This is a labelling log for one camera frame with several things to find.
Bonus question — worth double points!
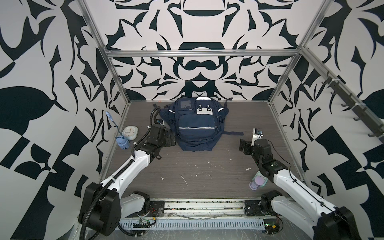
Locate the navy blue student backpack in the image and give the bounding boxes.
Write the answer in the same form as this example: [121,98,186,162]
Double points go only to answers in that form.
[160,97,244,152]

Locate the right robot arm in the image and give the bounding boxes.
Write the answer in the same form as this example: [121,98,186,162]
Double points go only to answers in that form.
[239,139,361,240]

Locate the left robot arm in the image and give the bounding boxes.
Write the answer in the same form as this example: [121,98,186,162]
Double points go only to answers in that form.
[78,106,175,240]

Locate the white round alarm clock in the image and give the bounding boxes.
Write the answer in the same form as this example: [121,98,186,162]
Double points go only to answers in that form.
[122,126,139,141]

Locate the small green circuit board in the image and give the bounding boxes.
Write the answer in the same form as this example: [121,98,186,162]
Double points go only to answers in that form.
[263,221,280,236]

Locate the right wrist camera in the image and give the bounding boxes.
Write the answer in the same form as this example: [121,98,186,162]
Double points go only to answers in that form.
[251,128,264,147]

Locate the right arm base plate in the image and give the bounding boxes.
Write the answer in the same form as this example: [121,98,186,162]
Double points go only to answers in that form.
[244,200,271,217]

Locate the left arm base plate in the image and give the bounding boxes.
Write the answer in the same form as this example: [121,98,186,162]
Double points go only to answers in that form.
[147,201,165,218]

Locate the white slotted cable duct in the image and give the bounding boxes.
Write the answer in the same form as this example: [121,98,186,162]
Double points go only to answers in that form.
[120,219,265,231]

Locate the wall hook rack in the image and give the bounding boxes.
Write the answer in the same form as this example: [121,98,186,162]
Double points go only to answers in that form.
[322,71,384,144]

